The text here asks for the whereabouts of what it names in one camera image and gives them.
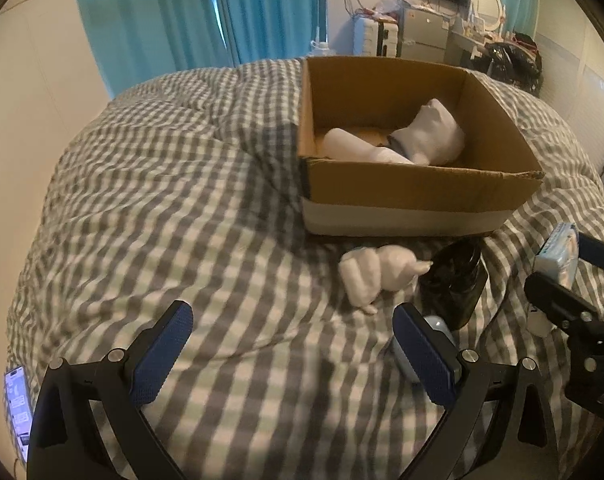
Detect black pouch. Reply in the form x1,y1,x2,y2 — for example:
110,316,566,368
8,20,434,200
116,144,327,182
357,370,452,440
418,238,488,330

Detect white socks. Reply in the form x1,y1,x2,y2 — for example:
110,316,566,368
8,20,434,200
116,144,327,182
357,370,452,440
338,245,432,315

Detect white cloth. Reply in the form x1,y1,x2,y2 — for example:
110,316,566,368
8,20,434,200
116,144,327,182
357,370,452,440
387,99,465,166

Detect white hair dryer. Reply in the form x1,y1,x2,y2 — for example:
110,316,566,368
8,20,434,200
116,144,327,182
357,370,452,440
323,128,413,165

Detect smartphone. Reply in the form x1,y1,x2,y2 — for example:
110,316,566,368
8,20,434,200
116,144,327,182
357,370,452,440
4,366,32,464

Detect white louvered wardrobe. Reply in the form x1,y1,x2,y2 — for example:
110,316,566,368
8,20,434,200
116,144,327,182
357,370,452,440
534,0,604,170

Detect black bag pile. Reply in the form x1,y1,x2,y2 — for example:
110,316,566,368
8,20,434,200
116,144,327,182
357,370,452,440
484,32,544,98

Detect cardboard box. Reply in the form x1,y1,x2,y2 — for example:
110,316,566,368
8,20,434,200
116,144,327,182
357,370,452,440
297,56,544,237

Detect dressing desk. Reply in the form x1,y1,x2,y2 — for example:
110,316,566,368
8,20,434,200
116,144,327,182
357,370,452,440
444,30,486,67

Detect oval white mirror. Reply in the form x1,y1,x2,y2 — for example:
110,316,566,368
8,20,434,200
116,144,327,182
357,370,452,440
471,0,506,35

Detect grey checked duvet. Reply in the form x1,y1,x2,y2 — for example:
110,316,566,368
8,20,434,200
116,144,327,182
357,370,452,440
5,57,604,480

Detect silver mini fridge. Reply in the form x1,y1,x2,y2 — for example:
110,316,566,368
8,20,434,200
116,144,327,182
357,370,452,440
399,6,449,63

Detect white suitcase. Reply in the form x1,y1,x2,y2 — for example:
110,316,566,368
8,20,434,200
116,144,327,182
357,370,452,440
353,15,399,58

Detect large water bottle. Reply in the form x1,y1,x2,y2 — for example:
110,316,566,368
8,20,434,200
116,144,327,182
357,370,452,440
309,40,333,56

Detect blue curtain left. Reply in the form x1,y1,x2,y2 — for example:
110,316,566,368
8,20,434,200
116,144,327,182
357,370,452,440
76,0,327,96

